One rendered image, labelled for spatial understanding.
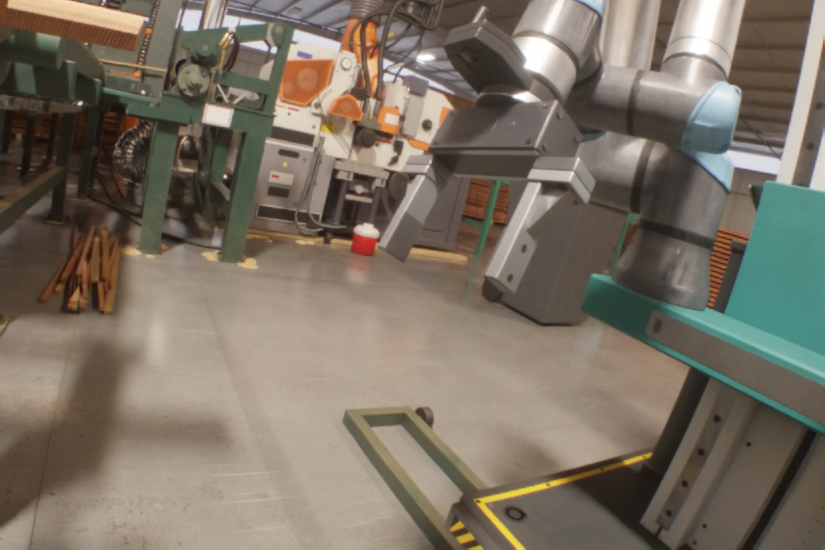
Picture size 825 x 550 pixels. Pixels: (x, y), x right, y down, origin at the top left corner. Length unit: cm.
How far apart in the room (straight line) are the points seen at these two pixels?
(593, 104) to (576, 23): 10
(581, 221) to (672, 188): 251
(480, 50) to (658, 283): 41
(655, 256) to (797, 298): 22
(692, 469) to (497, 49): 72
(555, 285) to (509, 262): 291
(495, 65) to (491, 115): 5
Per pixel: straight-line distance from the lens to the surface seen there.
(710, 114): 51
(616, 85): 53
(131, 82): 307
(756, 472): 88
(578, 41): 47
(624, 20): 75
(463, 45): 40
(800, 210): 77
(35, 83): 167
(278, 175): 400
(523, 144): 37
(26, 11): 74
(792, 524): 89
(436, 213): 516
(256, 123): 294
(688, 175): 70
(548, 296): 328
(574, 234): 318
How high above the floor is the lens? 81
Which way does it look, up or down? 11 degrees down
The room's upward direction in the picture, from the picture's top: 14 degrees clockwise
